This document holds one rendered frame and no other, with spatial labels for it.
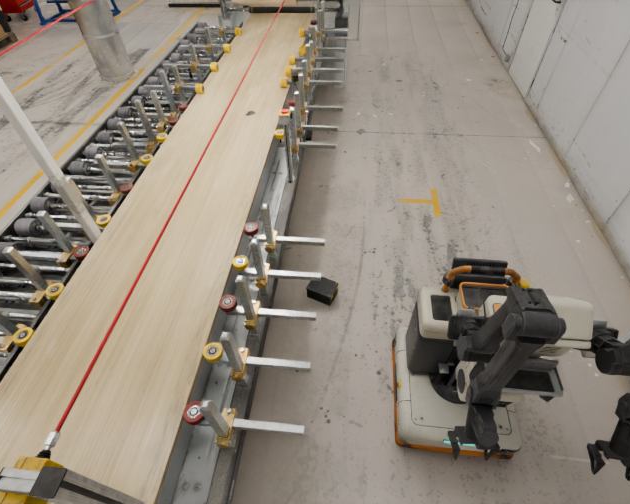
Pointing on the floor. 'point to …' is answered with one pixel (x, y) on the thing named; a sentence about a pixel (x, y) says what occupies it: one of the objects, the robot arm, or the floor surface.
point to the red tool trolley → (15, 7)
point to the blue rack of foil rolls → (64, 11)
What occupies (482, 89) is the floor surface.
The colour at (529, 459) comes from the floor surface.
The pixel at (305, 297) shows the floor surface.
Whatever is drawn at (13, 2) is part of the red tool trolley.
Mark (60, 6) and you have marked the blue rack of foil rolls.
